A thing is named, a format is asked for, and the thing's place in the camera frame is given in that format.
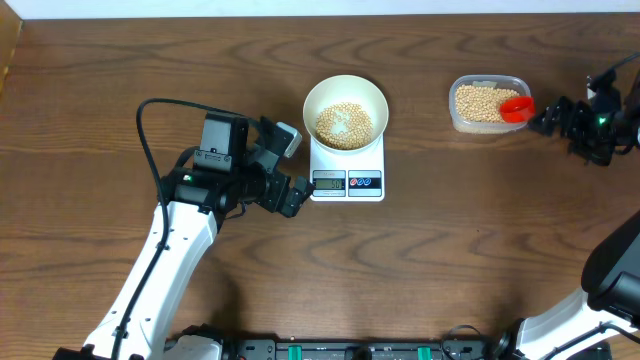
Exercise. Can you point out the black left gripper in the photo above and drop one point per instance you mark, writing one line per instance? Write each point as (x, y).
(270, 200)

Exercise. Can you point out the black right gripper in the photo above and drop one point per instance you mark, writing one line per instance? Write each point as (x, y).
(578, 110)

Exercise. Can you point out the red plastic measuring scoop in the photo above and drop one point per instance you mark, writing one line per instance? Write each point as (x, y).
(518, 109)

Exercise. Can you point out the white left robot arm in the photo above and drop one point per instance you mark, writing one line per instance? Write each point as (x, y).
(194, 203)

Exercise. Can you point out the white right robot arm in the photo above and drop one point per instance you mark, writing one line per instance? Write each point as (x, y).
(607, 302)

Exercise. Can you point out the white digital kitchen scale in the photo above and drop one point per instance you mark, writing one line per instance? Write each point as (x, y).
(348, 176)

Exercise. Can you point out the soybeans in bowl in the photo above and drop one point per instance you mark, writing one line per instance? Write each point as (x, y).
(344, 126)

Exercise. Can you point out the cream plastic bowl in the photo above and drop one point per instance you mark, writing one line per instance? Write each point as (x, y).
(347, 88)

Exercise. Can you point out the clear container of soybeans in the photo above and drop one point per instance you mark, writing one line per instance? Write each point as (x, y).
(474, 102)

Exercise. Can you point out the brown cardboard side panel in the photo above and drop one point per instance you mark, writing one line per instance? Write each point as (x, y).
(10, 30)

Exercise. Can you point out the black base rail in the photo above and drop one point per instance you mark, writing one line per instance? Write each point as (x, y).
(272, 350)

